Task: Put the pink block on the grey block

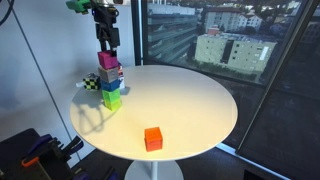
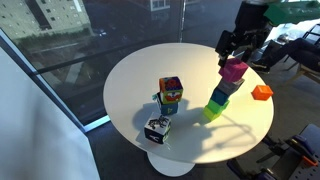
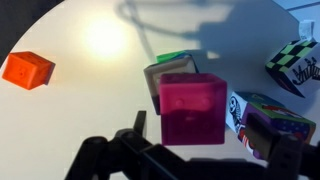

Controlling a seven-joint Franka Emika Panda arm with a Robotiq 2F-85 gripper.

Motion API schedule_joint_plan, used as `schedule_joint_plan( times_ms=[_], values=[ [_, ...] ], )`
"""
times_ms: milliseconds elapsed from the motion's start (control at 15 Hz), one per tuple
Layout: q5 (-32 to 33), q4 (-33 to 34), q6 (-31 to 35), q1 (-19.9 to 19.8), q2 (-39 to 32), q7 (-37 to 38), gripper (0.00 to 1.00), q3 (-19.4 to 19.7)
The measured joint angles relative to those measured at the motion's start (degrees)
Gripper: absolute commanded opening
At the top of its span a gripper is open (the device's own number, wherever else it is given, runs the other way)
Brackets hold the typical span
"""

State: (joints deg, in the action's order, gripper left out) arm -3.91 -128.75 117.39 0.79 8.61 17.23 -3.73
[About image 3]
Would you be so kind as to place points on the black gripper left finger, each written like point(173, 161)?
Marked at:
point(110, 153)

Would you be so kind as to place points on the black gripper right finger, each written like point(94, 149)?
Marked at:
point(283, 150)

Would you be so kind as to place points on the pink block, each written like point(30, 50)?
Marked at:
point(191, 110)

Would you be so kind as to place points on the grey block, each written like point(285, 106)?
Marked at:
point(155, 80)

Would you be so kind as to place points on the orange block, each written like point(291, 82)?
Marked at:
point(26, 70)

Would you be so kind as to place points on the colourful soft cube orange print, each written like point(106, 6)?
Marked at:
point(286, 121)

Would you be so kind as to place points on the blue soft cube white face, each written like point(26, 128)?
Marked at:
point(237, 110)

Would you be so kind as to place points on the checkered zebra soft cube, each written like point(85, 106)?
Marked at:
point(293, 66)

